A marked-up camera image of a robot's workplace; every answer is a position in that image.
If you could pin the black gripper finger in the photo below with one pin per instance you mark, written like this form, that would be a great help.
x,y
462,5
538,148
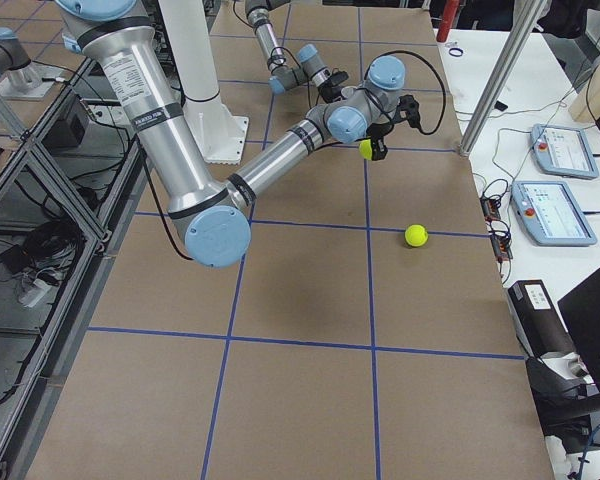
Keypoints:
x,y
379,150

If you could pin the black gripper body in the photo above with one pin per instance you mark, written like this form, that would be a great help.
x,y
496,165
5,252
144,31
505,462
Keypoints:
x,y
378,134
332,90

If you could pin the yellow Wilson tennis ball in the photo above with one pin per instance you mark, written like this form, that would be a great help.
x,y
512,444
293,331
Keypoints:
x,y
365,149

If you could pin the yellow Roland Garros tennis ball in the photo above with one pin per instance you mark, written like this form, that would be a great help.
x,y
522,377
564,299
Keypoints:
x,y
416,235

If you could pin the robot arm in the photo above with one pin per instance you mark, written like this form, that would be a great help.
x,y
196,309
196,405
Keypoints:
x,y
208,213
288,71

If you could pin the small black square device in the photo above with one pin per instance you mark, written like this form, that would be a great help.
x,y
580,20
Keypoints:
x,y
500,106

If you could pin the red bottle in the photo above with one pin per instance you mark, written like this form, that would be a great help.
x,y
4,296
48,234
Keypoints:
x,y
447,20

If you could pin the orange black electronics board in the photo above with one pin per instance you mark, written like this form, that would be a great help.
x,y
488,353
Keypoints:
x,y
498,230

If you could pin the near blue teach pendant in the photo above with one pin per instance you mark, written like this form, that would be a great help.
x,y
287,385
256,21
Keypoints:
x,y
550,215

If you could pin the blue teach pendant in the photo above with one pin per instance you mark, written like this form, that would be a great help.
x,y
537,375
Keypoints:
x,y
550,215
563,151

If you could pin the far blue teach pendant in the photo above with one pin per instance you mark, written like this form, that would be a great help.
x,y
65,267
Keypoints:
x,y
563,151

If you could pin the black box with label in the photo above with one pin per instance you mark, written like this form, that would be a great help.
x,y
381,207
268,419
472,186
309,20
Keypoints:
x,y
536,320

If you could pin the black monitor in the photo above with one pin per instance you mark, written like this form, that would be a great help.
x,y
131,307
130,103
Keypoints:
x,y
580,309

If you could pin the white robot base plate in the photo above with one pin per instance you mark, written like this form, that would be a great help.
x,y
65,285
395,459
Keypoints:
x,y
219,134

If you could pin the white camera mast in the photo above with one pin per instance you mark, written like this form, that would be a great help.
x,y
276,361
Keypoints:
x,y
188,34

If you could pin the grey aluminium frame post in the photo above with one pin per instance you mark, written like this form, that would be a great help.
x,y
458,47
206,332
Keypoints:
x,y
522,27

